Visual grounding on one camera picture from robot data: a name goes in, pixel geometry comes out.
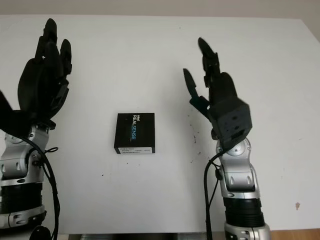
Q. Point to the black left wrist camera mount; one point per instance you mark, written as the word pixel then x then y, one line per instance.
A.
pixel 10 120

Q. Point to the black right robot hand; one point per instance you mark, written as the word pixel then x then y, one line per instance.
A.
pixel 222 87

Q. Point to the black RealSense box lid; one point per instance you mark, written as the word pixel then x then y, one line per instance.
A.
pixel 135 130

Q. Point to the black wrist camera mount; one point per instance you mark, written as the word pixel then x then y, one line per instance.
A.
pixel 231 122
pixel 10 120

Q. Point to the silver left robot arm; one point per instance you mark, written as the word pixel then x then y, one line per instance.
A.
pixel 20 170

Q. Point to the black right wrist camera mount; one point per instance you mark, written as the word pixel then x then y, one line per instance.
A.
pixel 231 122

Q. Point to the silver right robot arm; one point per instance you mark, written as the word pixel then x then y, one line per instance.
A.
pixel 240 175

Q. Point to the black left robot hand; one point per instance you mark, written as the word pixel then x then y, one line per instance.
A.
pixel 37 87

